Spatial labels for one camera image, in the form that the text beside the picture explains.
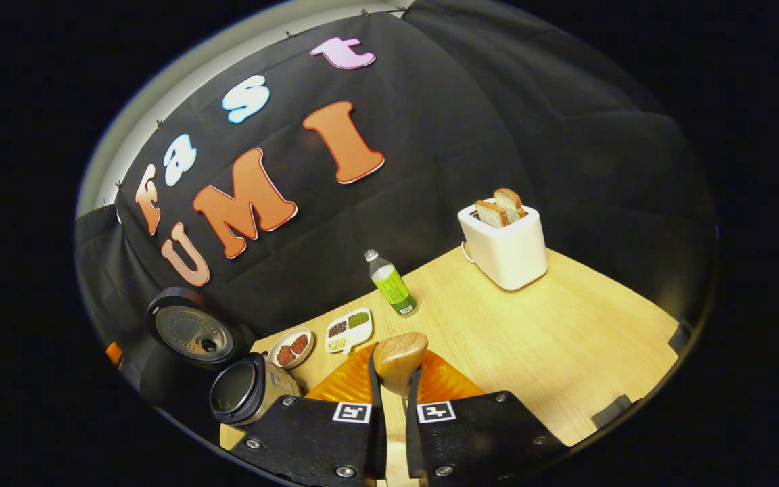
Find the round plate of red dates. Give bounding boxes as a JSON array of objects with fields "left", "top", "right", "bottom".
[{"left": 267, "top": 327, "right": 315, "bottom": 371}]

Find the wooden spoon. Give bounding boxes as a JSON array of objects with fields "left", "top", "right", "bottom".
[{"left": 372, "top": 331, "right": 429, "bottom": 399}]

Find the white divided dish of beans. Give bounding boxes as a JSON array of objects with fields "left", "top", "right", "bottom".
[{"left": 323, "top": 307, "right": 374, "bottom": 356}]

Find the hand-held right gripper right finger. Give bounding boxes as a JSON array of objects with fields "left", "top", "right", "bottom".
[{"left": 402, "top": 346, "right": 570, "bottom": 487}]

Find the white toaster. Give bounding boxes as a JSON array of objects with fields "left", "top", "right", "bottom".
[{"left": 456, "top": 202, "right": 549, "bottom": 292}]

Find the toasted bread slice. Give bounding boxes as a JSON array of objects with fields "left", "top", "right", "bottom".
[
  {"left": 493, "top": 187, "right": 527, "bottom": 221},
  {"left": 474, "top": 199, "right": 511, "bottom": 229}
]

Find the dark grey rice cooker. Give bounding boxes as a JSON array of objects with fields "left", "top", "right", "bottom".
[{"left": 144, "top": 286, "right": 303, "bottom": 429}]

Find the black table edge bracket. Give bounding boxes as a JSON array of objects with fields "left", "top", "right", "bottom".
[
  {"left": 666, "top": 317, "right": 696, "bottom": 357},
  {"left": 591, "top": 394, "right": 634, "bottom": 430}
]

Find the green drink bottle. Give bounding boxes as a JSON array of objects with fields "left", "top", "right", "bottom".
[{"left": 363, "top": 248, "right": 419, "bottom": 317}]

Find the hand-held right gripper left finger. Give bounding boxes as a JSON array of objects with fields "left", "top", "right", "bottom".
[{"left": 230, "top": 344, "right": 388, "bottom": 487}]

